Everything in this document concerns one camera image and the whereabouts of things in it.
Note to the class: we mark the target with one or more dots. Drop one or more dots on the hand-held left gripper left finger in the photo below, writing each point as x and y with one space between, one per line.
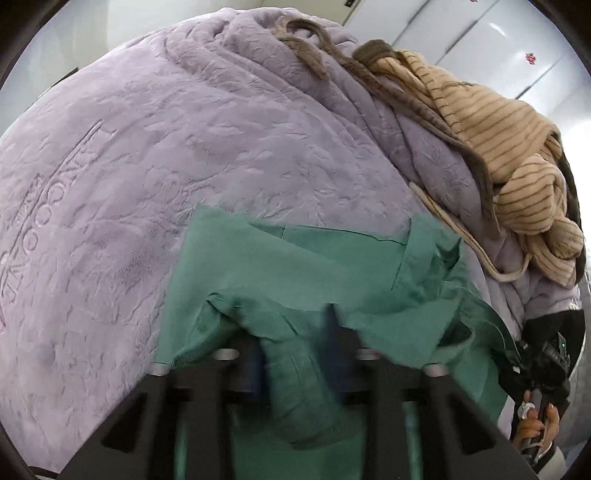
251 364

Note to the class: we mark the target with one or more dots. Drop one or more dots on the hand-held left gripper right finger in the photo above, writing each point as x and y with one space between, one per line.
334 341

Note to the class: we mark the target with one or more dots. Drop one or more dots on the green work jacket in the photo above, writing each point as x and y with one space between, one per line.
323 277

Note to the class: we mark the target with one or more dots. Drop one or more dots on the person's right hand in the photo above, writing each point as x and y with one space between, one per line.
526 431

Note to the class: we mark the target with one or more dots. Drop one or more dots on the black cloth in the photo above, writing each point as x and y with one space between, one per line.
554 323

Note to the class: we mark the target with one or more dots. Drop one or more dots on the purple embossed blanket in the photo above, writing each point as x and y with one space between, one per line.
138 184

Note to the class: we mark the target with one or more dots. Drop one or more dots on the beige striped garment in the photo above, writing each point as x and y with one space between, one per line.
498 120

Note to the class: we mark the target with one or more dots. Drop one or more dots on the white wardrobe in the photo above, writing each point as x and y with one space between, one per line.
485 37

